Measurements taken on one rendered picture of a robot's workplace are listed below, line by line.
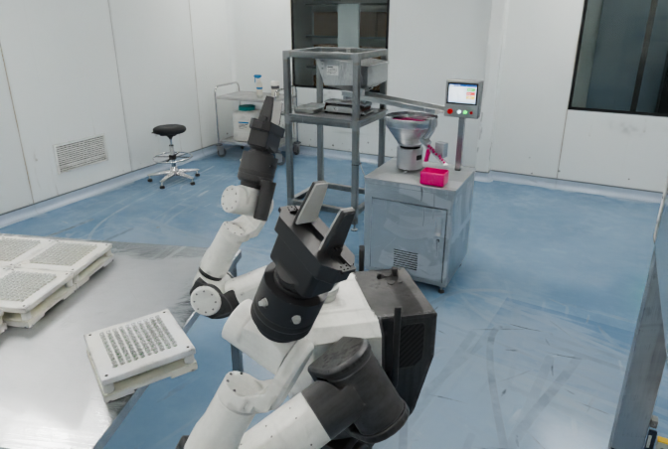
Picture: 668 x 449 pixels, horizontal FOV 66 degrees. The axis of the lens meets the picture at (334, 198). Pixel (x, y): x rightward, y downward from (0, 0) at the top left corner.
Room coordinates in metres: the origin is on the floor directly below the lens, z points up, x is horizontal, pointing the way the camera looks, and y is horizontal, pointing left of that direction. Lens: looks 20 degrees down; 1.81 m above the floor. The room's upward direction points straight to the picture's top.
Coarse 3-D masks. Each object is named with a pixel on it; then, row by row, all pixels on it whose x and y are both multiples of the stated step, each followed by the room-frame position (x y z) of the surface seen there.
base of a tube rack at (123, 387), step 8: (88, 352) 1.25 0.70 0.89; (160, 368) 1.18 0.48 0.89; (168, 368) 1.18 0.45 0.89; (176, 368) 1.18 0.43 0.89; (184, 368) 1.19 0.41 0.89; (192, 368) 1.20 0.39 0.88; (96, 376) 1.14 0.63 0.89; (136, 376) 1.14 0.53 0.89; (144, 376) 1.14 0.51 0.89; (152, 376) 1.14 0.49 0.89; (160, 376) 1.15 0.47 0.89; (120, 384) 1.11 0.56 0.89; (128, 384) 1.11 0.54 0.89; (136, 384) 1.11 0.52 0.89; (144, 384) 1.12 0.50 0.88; (112, 392) 1.08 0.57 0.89; (120, 392) 1.09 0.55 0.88; (128, 392) 1.10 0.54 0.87; (104, 400) 1.07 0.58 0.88
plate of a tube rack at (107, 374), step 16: (96, 336) 1.26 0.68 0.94; (128, 336) 1.26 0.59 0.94; (176, 336) 1.26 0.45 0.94; (96, 352) 1.19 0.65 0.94; (112, 352) 1.19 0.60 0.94; (128, 352) 1.19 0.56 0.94; (144, 352) 1.19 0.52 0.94; (160, 352) 1.19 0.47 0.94; (176, 352) 1.19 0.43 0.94; (192, 352) 1.20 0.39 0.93; (96, 368) 1.12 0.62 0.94; (112, 368) 1.12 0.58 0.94; (128, 368) 1.12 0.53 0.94; (144, 368) 1.13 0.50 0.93
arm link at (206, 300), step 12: (240, 276) 1.17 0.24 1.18; (252, 276) 1.14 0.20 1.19; (204, 288) 1.11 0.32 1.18; (228, 288) 1.14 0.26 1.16; (240, 288) 1.13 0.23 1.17; (252, 288) 1.12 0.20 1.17; (192, 300) 1.11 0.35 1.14; (204, 300) 1.11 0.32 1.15; (216, 300) 1.11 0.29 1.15; (228, 300) 1.11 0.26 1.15; (240, 300) 1.12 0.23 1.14; (252, 300) 1.12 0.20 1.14; (204, 312) 1.10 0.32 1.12; (216, 312) 1.11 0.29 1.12; (228, 312) 1.10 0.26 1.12
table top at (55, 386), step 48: (96, 240) 2.07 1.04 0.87; (96, 288) 1.66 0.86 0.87; (144, 288) 1.66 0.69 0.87; (0, 336) 1.36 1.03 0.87; (48, 336) 1.36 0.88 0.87; (0, 384) 1.14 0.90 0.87; (48, 384) 1.14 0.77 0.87; (96, 384) 1.14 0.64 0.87; (0, 432) 0.97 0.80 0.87; (48, 432) 0.97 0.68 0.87; (96, 432) 0.97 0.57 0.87
